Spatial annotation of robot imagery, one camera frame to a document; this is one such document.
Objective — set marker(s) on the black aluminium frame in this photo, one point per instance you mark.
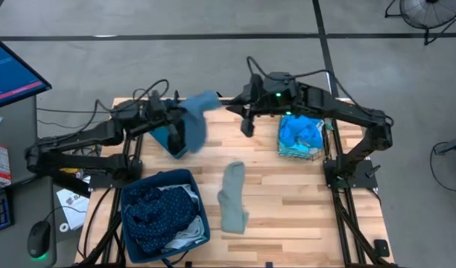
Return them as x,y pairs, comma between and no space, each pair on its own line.
333,149

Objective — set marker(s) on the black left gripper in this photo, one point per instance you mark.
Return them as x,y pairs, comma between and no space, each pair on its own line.
162,111

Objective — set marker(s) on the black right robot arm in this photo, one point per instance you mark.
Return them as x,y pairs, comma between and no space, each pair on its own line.
343,108

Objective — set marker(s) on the white fluffy cloth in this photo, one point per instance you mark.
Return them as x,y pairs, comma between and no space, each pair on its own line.
319,130

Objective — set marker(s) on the pale grey-green knit sock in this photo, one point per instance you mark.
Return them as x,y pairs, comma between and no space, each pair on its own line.
233,201

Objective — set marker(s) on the dark blue fabric bin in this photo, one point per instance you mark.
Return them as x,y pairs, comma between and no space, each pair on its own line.
128,238

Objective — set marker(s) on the white tape roll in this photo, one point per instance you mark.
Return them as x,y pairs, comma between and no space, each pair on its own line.
64,227

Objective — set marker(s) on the navy white-dotted cloth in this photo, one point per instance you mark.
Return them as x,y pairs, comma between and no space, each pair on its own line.
157,219

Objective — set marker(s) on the computer monitor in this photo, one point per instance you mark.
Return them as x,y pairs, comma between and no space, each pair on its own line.
12,74

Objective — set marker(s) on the grey desk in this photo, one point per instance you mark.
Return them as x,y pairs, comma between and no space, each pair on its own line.
23,123

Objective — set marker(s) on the light grey cloth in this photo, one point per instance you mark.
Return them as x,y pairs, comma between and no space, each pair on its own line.
189,232

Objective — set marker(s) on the white printed paper sheet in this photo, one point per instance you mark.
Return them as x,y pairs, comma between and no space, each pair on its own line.
77,208

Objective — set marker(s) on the turquoise knit cloth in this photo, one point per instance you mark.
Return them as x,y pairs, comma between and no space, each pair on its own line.
291,150

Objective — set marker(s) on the slate blue knit cloth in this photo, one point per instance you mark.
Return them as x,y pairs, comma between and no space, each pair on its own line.
198,123

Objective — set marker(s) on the black table clamp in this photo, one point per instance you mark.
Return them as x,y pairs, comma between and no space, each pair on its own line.
382,248

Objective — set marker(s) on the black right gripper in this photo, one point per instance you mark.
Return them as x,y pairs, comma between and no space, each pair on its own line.
267,97

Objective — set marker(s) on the black computer mouse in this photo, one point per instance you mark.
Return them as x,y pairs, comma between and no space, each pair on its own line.
38,240

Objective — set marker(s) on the teal flat fabric tray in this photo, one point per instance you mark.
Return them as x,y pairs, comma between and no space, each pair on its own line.
161,137

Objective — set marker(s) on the black floor fan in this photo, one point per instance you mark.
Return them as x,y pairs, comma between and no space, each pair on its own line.
429,13

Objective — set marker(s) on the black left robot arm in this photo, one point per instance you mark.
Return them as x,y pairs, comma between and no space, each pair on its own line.
79,137

